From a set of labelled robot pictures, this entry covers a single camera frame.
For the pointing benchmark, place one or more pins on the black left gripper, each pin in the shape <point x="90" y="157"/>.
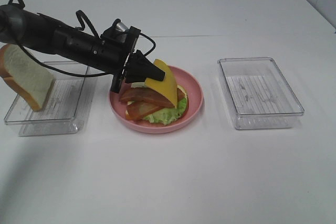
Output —
<point x="107" y="55"/>

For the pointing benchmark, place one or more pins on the white bread slice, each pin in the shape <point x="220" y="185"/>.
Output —
<point x="181" y="93"/>
<point x="27" y="78"/>

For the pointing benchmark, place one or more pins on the bacon strip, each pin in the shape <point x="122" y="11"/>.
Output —
<point x="145" y="95"/>
<point x="137" y="110"/>

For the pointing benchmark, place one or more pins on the yellow cheese slice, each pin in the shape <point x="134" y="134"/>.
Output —
<point x="167" y="87"/>

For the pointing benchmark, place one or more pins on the green lettuce leaf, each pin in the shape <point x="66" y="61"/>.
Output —
<point x="167" y="116"/>

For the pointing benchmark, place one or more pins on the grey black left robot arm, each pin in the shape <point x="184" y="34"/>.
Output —
<point x="36" y="31"/>

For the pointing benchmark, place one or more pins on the pink round plate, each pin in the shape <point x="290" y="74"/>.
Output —
<point x="195" y="103"/>

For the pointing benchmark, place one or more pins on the left clear plastic tray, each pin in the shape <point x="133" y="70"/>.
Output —
<point x="66" y="110"/>

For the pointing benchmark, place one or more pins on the clear plastic tray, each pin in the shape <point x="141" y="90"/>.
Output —
<point x="258" y="95"/>
<point x="66" y="110"/>

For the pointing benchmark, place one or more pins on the right clear plastic tray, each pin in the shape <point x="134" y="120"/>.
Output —
<point x="258" y="95"/>

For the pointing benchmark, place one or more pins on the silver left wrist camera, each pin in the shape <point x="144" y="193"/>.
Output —
<point x="119" y="31"/>

